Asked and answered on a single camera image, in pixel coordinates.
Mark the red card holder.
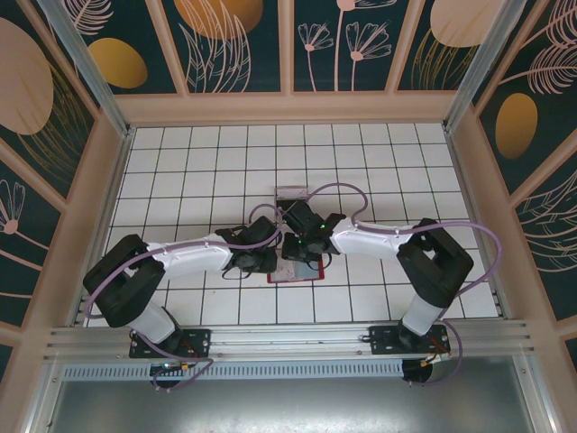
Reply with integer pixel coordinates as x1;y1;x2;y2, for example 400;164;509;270
266;255;326;284

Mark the clear plastic box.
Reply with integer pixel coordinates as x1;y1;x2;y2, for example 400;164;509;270
274;185;312;213

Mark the grey metal sheet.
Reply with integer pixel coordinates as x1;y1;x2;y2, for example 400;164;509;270
24;354;558;433

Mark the aluminium front rail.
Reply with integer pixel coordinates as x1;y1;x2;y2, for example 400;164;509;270
42;318;537;362

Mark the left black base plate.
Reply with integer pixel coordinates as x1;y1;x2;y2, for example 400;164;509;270
129;327;213;360

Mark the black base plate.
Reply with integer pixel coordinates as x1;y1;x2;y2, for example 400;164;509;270
129;327;213;360
368;324;452;355

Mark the slotted grey cable duct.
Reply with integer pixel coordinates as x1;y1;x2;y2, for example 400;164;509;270
60;360;406;381

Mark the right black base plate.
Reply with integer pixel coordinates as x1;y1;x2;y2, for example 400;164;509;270
368;324;452;355

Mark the aluminium side rail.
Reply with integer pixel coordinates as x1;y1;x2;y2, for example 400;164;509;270
443;127;514;319
71;127;136;327

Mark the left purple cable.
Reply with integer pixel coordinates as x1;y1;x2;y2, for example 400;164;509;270
85;203;283;392

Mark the purple cable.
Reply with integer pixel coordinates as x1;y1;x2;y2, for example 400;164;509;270
85;203;283;392
309;182;503;388

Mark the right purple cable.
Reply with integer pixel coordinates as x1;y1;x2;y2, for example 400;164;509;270
309;182;503;388

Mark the aluminium corner post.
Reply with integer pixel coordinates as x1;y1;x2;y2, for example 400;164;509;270
37;0;135;138
441;0;528;133

